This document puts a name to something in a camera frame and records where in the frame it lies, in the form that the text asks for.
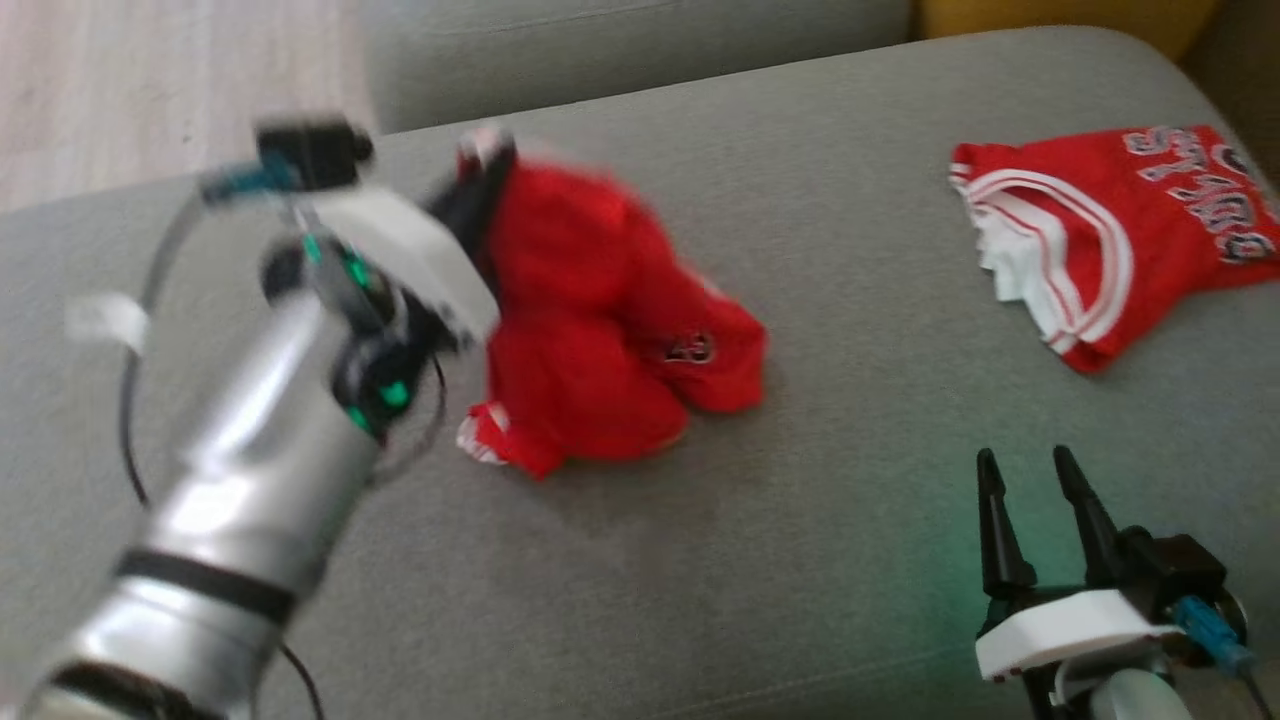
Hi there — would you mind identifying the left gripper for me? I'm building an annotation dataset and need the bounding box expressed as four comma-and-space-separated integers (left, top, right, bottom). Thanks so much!
300, 147, 518, 348

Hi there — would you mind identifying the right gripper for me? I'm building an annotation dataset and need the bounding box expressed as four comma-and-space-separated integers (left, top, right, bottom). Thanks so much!
975, 445, 1188, 683

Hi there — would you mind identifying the red white basketball jersey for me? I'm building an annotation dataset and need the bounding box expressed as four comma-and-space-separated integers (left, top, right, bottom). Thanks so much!
947, 124, 1280, 375

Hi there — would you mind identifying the wide grey sofa seat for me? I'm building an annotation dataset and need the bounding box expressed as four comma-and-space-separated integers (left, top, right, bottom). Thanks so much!
0, 25, 1280, 720

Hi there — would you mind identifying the right camera cable blue plug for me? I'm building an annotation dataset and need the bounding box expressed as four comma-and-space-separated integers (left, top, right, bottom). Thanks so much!
1172, 595, 1280, 720

